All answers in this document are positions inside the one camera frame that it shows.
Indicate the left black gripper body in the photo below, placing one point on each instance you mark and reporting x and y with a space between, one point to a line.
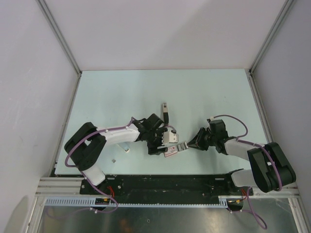
154 141

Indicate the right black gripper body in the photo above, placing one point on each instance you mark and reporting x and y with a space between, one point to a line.
209 140

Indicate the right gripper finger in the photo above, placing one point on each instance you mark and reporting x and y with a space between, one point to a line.
200 136
194 145

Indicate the red white staples box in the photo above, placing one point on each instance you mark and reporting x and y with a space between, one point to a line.
176 149

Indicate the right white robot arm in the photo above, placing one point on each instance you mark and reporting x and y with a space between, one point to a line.
270 169

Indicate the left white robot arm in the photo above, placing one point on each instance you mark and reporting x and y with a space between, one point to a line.
85 146

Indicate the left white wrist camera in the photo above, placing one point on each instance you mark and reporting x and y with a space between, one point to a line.
170 137

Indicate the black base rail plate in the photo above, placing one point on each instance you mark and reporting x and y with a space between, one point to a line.
166 189

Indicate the aluminium frame rails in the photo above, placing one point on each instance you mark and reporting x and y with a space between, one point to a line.
289 192

